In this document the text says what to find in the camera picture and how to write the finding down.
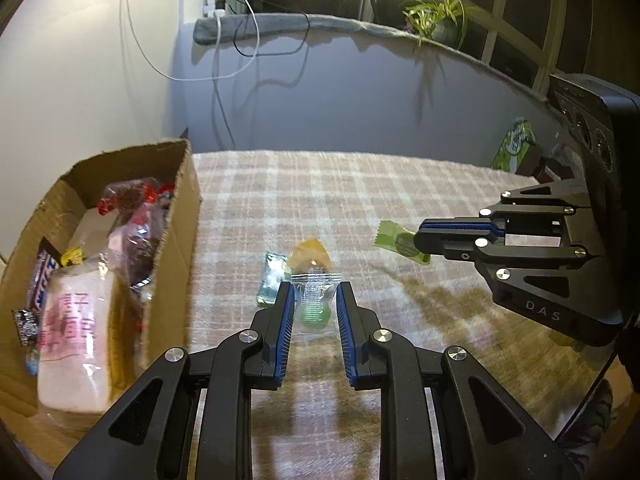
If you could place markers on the plaid pink table cloth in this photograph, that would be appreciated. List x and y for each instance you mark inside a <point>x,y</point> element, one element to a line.
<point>315,426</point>

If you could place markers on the clear green jelly candy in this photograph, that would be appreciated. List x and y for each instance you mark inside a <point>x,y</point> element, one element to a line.
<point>313,293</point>

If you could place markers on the teal snack packet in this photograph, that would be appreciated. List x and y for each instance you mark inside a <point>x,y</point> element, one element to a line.
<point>273,274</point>

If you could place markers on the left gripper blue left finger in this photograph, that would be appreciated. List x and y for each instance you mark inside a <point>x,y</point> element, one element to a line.
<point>274,325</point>

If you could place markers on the packaged toast bread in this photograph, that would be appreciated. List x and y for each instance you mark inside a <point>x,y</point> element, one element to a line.
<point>87,340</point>

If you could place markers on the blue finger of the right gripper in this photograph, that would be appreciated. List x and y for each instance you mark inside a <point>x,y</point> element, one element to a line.
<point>459,224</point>
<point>465,249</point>

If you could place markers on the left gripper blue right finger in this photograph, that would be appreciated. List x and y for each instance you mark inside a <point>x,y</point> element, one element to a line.
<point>364,368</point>

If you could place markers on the grey sill cloth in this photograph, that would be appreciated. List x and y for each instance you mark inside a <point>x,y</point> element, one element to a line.
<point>241,27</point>

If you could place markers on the black camera box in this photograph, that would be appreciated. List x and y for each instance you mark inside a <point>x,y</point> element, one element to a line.
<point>603,119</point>

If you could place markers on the black white snack packet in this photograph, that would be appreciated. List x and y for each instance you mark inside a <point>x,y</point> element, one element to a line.
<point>27,325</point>

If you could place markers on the yellow candy packet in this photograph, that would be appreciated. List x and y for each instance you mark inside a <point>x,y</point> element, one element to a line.
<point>73,257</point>

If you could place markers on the white wall charger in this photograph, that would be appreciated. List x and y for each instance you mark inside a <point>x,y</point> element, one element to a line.
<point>214,8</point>

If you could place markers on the green cartoon box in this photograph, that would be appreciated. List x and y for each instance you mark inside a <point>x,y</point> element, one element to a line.
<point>517,141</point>

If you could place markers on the potted spider plant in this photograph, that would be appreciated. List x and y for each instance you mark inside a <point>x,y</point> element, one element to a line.
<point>442,21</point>

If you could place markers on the red dates bag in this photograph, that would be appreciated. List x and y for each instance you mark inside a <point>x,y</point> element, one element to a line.
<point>141,207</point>

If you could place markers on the brown jelly cup snack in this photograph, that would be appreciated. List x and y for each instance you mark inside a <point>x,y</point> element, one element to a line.
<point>309,254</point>

